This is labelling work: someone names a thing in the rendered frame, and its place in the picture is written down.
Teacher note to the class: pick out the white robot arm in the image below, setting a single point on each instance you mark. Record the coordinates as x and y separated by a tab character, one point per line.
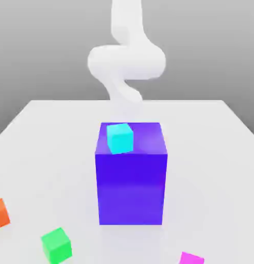
126	61

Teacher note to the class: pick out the small cyan cube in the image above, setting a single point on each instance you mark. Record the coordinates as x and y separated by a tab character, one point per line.
120	139

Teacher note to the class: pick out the small green cube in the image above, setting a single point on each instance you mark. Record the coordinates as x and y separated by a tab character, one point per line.
56	245

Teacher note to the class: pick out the small magenta cube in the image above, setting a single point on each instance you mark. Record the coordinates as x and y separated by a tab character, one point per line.
190	259

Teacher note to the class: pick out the small orange cube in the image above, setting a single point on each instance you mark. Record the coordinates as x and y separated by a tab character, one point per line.
0	214

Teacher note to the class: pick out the large purple box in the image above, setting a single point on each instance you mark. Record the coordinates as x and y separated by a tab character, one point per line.
130	185

